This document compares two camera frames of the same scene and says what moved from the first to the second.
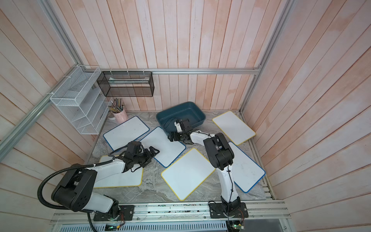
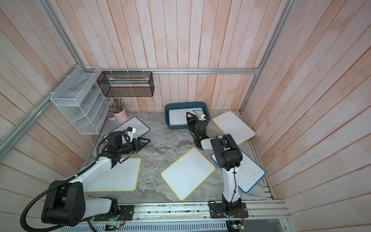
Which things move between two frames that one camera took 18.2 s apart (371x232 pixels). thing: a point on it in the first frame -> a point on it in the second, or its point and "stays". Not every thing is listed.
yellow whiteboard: x=236 y=130 stays
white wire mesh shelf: x=81 y=101 stays
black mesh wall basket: x=126 y=83 stays
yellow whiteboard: x=188 y=173 stays
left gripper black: x=146 y=152 -> x=136 y=147
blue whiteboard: x=130 y=130 stays
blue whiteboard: x=247 y=173 stays
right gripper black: x=172 y=136 -> x=192 y=122
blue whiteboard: x=169 y=151 -> x=178 y=115
